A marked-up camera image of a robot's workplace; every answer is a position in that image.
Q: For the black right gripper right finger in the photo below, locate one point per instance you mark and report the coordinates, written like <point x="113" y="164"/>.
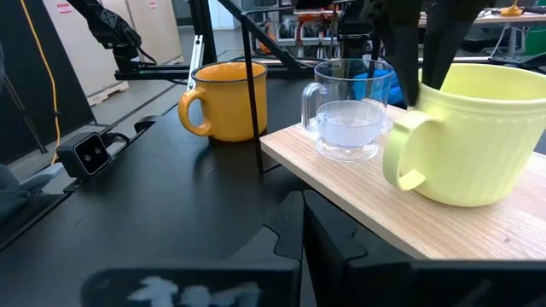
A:
<point x="384" y="285"/>

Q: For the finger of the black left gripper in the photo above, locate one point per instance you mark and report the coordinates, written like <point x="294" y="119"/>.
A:
<point x="405" y="42"/>
<point x="448" y="34"/>

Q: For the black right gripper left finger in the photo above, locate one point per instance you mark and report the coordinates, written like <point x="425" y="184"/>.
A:
<point x="256" y="281"/>

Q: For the clear glass mug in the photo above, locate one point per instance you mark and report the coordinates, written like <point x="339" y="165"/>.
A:
<point x="347" y="128"/>

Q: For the pale yellow mug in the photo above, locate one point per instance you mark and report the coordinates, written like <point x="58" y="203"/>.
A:
<point x="469" y="140"/>

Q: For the orange speckled mug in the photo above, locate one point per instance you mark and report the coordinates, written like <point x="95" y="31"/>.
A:
<point x="230" y="106"/>

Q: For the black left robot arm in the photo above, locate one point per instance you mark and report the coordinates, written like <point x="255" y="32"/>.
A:
<point x="111" y="30"/>

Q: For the blue cloth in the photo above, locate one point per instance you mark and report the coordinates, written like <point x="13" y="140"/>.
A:
<point x="396" y="91"/>

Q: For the wooden shelf with black frame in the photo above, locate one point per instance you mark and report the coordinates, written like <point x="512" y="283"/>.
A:
<point x="384" y="200"/>

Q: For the black table frame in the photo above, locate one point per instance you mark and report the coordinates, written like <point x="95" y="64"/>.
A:
<point x="205" y="34"/>

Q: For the black table-level camera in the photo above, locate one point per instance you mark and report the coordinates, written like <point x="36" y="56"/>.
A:
<point x="83" y="153"/>

